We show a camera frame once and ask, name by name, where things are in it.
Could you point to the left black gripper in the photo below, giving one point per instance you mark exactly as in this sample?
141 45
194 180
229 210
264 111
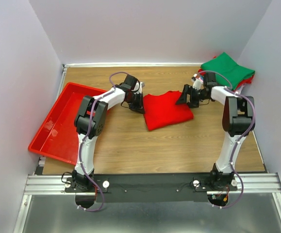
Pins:
139 108

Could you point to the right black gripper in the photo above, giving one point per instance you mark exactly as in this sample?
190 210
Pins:
187 90

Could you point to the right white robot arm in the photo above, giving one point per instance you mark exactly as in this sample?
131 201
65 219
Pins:
238 121

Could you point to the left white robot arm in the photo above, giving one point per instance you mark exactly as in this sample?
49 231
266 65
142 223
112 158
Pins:
89 123

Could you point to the green folded t shirt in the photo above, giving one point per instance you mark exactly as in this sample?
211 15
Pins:
230 69

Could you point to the pink folded t shirt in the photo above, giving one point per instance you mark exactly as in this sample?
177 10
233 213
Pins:
239 89

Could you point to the red plastic tray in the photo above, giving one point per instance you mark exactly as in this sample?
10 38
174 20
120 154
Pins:
57 137

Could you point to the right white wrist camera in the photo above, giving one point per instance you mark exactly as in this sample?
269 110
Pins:
197 82

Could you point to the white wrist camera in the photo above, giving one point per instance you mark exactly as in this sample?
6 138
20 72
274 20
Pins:
197 82
139 86

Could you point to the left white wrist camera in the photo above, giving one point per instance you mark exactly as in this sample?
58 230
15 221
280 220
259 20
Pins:
139 86

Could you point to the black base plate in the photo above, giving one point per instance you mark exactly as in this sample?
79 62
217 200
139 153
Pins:
157 187

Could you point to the aluminium frame rail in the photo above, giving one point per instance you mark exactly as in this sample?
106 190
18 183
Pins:
249 183

